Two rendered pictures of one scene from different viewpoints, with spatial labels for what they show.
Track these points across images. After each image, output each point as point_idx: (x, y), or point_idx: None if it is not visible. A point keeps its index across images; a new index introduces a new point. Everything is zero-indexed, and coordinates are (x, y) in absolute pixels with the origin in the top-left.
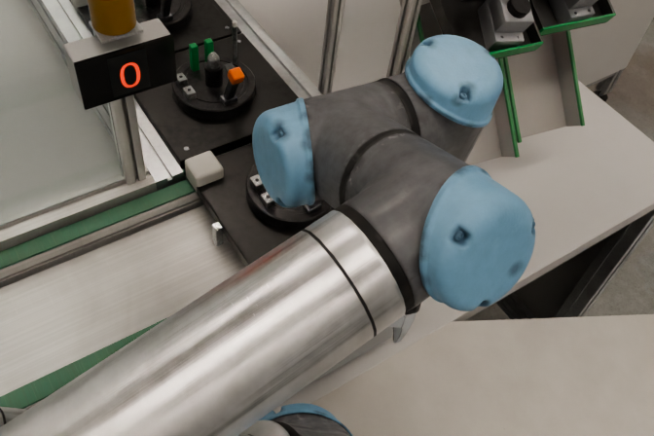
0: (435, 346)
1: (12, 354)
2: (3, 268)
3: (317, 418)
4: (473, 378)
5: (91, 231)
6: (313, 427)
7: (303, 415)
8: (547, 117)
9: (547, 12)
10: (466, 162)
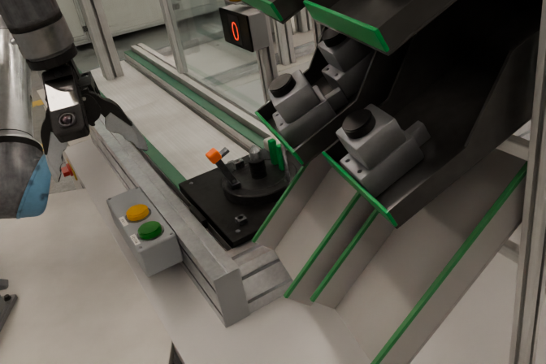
0: (149, 327)
1: (172, 138)
2: (215, 116)
3: (32, 165)
4: (112, 355)
5: (237, 131)
6: (23, 159)
7: (37, 161)
8: (382, 344)
9: None
10: (291, 270)
